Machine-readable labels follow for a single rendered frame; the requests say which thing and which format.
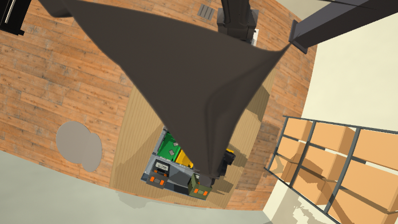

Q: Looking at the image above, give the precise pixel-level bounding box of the olive green tool case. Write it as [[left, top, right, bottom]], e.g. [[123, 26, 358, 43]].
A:
[[188, 173, 212, 199]]

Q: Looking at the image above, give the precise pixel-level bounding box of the yellow open bin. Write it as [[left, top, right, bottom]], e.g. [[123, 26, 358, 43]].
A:
[[174, 148, 193, 168]]

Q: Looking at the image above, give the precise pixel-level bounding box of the green open bin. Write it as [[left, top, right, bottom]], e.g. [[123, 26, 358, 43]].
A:
[[157, 132, 180, 161]]

